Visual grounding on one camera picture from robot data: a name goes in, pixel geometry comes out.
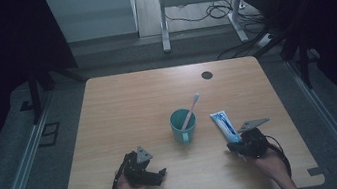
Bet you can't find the white power strip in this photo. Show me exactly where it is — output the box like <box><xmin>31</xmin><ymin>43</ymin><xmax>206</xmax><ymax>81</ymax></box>
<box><xmin>255</xmin><ymin>31</ymin><xmax>277</xmax><ymax>50</ymax></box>

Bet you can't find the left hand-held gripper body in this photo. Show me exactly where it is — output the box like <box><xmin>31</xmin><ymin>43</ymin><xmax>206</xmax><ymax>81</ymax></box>
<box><xmin>119</xmin><ymin>144</ymin><xmax>159</xmax><ymax>189</ymax></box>

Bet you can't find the blue and white toothpaste tube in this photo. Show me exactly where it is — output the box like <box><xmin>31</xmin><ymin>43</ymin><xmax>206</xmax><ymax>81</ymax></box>
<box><xmin>209</xmin><ymin>107</ymin><xmax>247</xmax><ymax>166</ymax></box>

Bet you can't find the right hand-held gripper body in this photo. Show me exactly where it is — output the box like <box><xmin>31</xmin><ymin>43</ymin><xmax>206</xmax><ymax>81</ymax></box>
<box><xmin>227</xmin><ymin>117</ymin><xmax>277</xmax><ymax>163</ymax></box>

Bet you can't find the right hand-held gripper cable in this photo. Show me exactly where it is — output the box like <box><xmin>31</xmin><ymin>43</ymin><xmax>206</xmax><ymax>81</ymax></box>
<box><xmin>262</xmin><ymin>130</ymin><xmax>294</xmax><ymax>182</ymax></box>

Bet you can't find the black metal stand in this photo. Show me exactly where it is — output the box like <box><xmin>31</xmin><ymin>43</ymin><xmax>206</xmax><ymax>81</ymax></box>
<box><xmin>244</xmin><ymin>0</ymin><xmax>325</xmax><ymax>97</ymax></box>
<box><xmin>24</xmin><ymin>58</ymin><xmax>93</xmax><ymax>126</ymax></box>

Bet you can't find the white toothbrush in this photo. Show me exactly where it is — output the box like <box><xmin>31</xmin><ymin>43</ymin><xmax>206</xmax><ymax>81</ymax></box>
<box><xmin>175</xmin><ymin>92</ymin><xmax>206</xmax><ymax>132</ymax></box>

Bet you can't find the left hand-held gripper cable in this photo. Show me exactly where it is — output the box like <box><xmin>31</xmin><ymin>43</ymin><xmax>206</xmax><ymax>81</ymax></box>
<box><xmin>102</xmin><ymin>152</ymin><xmax>137</xmax><ymax>189</ymax></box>

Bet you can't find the person's right hand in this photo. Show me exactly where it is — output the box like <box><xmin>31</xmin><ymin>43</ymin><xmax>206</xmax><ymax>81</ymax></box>
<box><xmin>246</xmin><ymin>146</ymin><xmax>289</xmax><ymax>187</ymax></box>

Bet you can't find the dark round table grommet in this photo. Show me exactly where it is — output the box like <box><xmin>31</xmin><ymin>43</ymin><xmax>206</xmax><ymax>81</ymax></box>
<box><xmin>201</xmin><ymin>70</ymin><xmax>215</xmax><ymax>81</ymax></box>

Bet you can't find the hand-held gripper cable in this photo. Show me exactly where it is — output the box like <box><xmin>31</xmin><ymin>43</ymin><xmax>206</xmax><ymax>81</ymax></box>
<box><xmin>102</xmin><ymin>152</ymin><xmax>137</xmax><ymax>189</ymax></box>
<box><xmin>262</xmin><ymin>130</ymin><xmax>294</xmax><ymax>182</ymax></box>

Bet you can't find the teal cup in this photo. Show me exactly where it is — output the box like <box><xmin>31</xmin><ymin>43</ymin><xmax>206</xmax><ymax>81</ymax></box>
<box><xmin>168</xmin><ymin>106</ymin><xmax>201</xmax><ymax>148</ymax></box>

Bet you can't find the black floor cable bundle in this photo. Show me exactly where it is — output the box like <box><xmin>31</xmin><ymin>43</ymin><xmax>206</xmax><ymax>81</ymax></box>
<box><xmin>163</xmin><ymin>0</ymin><xmax>268</xmax><ymax>38</ymax></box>

